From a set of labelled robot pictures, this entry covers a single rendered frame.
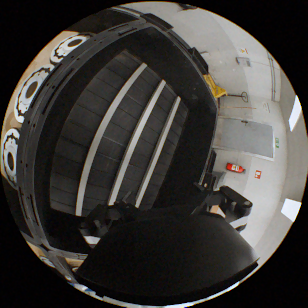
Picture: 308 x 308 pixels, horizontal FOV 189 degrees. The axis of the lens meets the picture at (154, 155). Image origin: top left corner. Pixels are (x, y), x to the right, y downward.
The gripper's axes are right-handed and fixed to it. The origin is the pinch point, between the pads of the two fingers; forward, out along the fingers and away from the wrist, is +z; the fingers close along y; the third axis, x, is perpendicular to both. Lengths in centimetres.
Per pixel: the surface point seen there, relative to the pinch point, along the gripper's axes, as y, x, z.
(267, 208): 255, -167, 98
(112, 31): -2.7, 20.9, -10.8
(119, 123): -6.1, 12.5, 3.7
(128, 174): -6.8, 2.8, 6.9
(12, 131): -20.4, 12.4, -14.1
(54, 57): -13.6, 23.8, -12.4
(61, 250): -14.3, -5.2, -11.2
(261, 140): 275, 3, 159
